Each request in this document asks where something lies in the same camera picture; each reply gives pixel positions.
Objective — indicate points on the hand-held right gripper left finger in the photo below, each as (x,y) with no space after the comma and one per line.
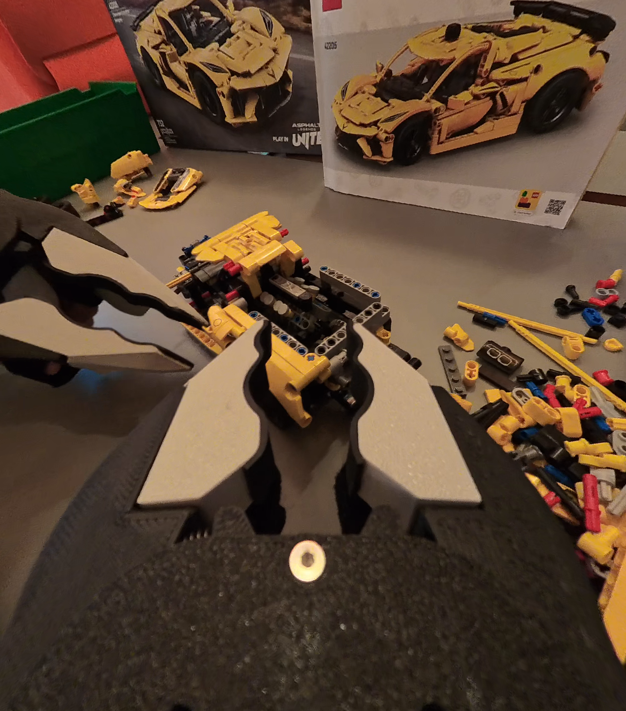
(202,444)

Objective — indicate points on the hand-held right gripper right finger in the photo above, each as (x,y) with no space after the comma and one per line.
(419,444)

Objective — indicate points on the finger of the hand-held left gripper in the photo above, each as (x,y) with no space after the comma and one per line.
(124,278)
(91,339)

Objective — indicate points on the yellow toy car chassis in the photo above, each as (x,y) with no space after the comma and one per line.
(291,300)

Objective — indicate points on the grey desk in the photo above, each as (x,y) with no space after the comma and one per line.
(424,233)

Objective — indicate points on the black toy beam piece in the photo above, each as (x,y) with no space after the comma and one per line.
(104,211)

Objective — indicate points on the small yellow toy piece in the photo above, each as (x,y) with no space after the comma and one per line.
(132,164)
(86,192)
(130,194)

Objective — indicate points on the yellow toy car hood panel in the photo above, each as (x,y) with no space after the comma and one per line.
(171,189)

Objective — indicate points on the green plastic bin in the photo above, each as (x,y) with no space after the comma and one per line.
(57,139)

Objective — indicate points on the pile of small toy pieces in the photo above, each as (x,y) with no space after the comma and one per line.
(580,444)

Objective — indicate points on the orange bag-shaped storage box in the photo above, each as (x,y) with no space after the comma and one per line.
(35,44)

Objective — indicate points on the toy car set box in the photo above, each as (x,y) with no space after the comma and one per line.
(224,67)

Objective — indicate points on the toy car instruction booklet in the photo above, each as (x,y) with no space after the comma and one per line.
(458,100)

